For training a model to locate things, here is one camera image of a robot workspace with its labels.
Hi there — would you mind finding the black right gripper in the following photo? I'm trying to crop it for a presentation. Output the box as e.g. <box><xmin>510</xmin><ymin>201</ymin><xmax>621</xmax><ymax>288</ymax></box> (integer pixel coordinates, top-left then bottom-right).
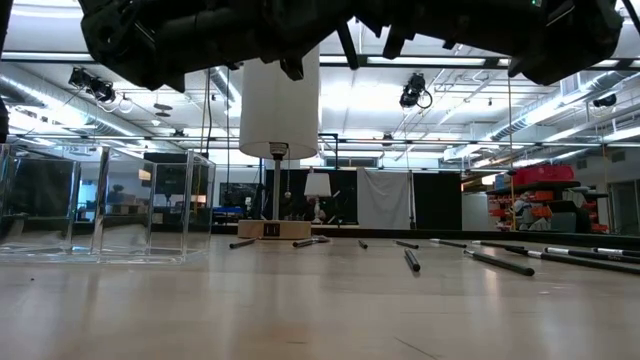
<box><xmin>359</xmin><ymin>0</ymin><xmax>556</xmax><ymax>84</ymax></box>

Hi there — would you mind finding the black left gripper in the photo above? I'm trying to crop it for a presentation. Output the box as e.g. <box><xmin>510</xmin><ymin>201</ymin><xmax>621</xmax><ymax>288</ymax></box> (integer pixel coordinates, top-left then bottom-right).
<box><xmin>149</xmin><ymin>0</ymin><xmax>331</xmax><ymax>95</ymax></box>

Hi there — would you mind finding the black fan makeup brush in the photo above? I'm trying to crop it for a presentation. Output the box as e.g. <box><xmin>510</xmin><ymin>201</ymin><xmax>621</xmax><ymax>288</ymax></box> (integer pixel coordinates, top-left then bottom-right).
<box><xmin>292</xmin><ymin>235</ymin><xmax>331</xmax><ymax>249</ymax></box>

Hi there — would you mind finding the round brown-head makeup brush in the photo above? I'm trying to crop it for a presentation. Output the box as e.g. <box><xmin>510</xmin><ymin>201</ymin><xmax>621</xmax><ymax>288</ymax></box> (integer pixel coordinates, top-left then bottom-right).
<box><xmin>503</xmin><ymin>245</ymin><xmax>640</xmax><ymax>276</ymax></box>

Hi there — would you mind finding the small white background lamp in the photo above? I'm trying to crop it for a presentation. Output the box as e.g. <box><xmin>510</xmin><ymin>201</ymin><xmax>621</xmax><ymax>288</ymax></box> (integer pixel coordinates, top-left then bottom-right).
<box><xmin>303</xmin><ymin>171</ymin><xmax>333</xmax><ymax>225</ymax></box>

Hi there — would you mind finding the white hanging cloth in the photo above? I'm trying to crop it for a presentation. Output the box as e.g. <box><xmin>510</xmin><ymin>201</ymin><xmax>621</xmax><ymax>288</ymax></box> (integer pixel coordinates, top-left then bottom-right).
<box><xmin>356</xmin><ymin>168</ymin><xmax>413</xmax><ymax>231</ymax></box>

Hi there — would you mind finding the black backdrop curtain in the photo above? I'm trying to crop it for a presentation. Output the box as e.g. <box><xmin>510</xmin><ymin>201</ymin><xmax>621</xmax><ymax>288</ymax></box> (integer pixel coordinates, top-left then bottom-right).
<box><xmin>412</xmin><ymin>172</ymin><xmax>464</xmax><ymax>231</ymax></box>

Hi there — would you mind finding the red storage bin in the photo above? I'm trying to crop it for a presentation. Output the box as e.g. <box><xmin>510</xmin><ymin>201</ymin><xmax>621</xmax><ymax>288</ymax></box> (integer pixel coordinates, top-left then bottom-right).
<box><xmin>512</xmin><ymin>164</ymin><xmax>576</xmax><ymax>187</ymax></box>

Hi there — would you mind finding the black ceiling-hung device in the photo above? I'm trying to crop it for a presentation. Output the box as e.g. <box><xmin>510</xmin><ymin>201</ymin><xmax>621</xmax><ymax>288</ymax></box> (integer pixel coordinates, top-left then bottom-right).
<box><xmin>68</xmin><ymin>66</ymin><xmax>119</xmax><ymax>105</ymax></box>

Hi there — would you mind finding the clear acrylic organizer container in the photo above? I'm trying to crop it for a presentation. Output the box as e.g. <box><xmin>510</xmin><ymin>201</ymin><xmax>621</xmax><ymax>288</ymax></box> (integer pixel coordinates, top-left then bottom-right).
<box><xmin>0</xmin><ymin>143</ymin><xmax>217</xmax><ymax>265</ymax></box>

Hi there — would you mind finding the metal storage shelf rack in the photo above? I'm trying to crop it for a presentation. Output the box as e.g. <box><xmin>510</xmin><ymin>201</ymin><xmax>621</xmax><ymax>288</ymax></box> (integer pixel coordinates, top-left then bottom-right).
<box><xmin>484</xmin><ymin>164</ymin><xmax>610</xmax><ymax>234</ymax></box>

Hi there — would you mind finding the black overhead camera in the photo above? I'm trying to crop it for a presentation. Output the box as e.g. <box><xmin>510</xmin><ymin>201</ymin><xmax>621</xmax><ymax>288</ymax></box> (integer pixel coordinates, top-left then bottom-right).
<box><xmin>398</xmin><ymin>72</ymin><xmax>434</xmax><ymax>110</ymax></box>

